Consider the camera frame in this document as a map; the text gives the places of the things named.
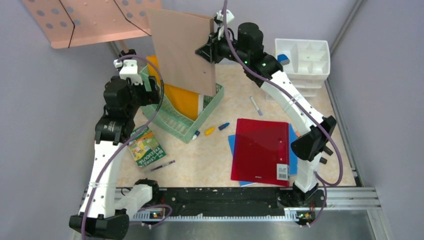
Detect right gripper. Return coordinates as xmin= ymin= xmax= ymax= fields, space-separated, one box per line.
xmin=195 ymin=27 xmax=248 ymax=66

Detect green file rack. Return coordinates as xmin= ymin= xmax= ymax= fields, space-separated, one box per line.
xmin=140 ymin=83 xmax=225 ymax=144

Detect beige pressure file folder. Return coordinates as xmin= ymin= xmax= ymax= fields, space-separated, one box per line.
xmin=146 ymin=8 xmax=216 ymax=96

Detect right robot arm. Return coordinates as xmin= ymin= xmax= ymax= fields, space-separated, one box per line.
xmin=195 ymin=22 xmax=341 ymax=206

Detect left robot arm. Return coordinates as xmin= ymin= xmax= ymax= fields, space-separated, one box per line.
xmin=69 ymin=75 xmax=165 ymax=240

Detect green children's book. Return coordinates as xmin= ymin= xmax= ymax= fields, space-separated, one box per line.
xmin=128 ymin=126 xmax=167 ymax=168

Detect pink lamp stand pole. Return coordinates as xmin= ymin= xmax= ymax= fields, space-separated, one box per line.
xmin=118 ymin=40 xmax=129 ymax=53

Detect blue eraser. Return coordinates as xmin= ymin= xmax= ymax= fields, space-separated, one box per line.
xmin=277 ymin=54 xmax=291 ymax=66

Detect dark pen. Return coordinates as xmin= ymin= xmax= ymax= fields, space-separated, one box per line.
xmin=150 ymin=160 xmax=176 ymax=172

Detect lavender capped marker pen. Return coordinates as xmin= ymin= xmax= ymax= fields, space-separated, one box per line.
xmin=249 ymin=96 xmax=263 ymax=116

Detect yellow dropper bottle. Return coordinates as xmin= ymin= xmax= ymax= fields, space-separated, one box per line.
xmin=204 ymin=127 xmax=216 ymax=136

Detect clear plastic drawer unit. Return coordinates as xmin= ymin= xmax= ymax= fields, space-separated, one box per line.
xmin=274 ymin=38 xmax=331 ymax=100

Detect pink perforated lamp panel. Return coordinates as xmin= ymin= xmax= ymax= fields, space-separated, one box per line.
xmin=23 ymin=0 xmax=162 ymax=49

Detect red translucent file folder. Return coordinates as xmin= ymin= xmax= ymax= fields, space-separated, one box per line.
xmin=230 ymin=118 xmax=290 ymax=187

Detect blue plastic folder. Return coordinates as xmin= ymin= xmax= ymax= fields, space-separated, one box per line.
xmin=228 ymin=123 xmax=298 ymax=178

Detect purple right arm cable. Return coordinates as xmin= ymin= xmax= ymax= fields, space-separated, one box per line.
xmin=221 ymin=0 xmax=344 ymax=228

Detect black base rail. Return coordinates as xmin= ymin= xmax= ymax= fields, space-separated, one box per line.
xmin=114 ymin=186 xmax=327 ymax=223

